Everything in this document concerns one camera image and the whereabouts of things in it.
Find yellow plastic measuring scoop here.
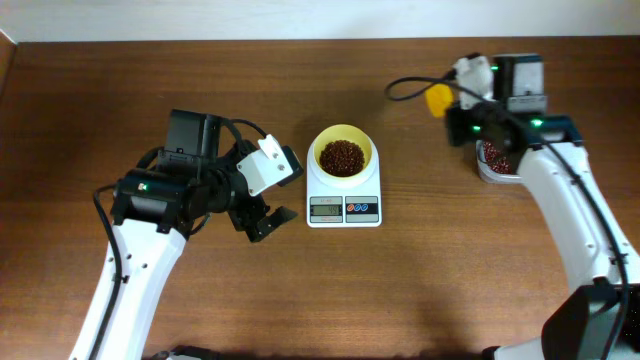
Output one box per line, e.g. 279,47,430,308
424,84,454,118

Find red beans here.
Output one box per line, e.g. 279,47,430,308
483,142,513,175
319,140,365,177

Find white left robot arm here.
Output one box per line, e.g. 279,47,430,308
70,109,303,359

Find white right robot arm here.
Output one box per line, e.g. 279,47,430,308
446,53,639,359

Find white digital kitchen scale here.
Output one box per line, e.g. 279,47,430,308
306,125,382,228

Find yellow plastic bowl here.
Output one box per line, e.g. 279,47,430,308
311,124,373,178

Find red beans in container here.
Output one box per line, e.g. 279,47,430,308
483,142,513,175

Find clear plastic bean container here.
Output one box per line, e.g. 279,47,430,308
475,140,522,185

